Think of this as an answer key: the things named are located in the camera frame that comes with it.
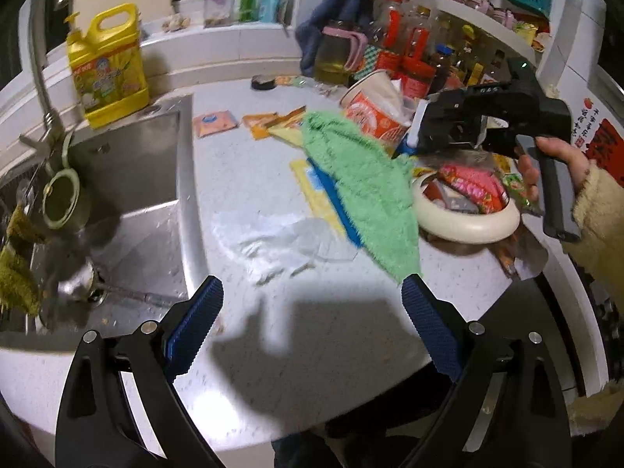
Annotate clear plastic bag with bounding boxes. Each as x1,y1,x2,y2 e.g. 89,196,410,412
213,211,358,285

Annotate right hand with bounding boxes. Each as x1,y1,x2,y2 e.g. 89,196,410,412
517,136,590,202

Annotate red cap oil bottle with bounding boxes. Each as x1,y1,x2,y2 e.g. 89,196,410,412
372,0,436,99

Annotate instant noodle cup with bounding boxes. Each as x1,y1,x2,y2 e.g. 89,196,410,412
340,70,415,153

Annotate cream knit right sleeve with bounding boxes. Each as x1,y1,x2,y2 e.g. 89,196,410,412
563,163,624,314

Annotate green fluffy cloth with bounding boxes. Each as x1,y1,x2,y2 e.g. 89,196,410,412
301,111,421,283

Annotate yellow blue flat package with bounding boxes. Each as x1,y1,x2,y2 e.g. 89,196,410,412
290,158,363,248

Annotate steel sink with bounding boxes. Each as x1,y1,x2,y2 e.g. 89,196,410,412
1,95,208,352

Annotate steel faucet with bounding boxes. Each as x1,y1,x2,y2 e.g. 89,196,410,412
19,0,69,158

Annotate pink snack packet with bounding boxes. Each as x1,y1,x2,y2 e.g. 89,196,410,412
193,111,239,138

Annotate yellow detergent jug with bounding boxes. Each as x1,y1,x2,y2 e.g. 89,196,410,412
64,3,150,129

